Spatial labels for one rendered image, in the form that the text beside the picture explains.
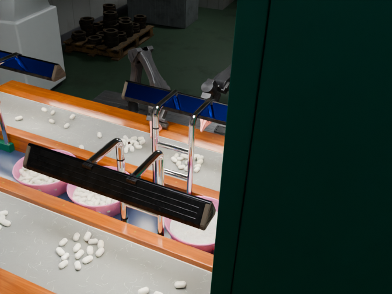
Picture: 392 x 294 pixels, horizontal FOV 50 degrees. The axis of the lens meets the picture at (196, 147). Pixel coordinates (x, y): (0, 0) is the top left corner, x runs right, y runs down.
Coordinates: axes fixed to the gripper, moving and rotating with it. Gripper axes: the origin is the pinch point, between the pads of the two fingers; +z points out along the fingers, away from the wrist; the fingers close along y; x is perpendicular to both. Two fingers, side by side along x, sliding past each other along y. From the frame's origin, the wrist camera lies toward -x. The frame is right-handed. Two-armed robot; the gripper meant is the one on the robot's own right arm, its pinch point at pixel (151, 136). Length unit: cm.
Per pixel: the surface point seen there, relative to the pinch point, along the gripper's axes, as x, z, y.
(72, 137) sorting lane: -9.7, 13.8, -35.0
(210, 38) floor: 298, -237, -122
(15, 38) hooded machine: 69, -69, -184
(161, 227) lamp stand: -39, 42, 37
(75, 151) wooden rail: -19.3, 21.5, -23.0
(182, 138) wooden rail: 4.3, -4.1, 13.9
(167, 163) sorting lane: -7.7, 12.3, 16.2
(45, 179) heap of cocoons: -31, 38, -23
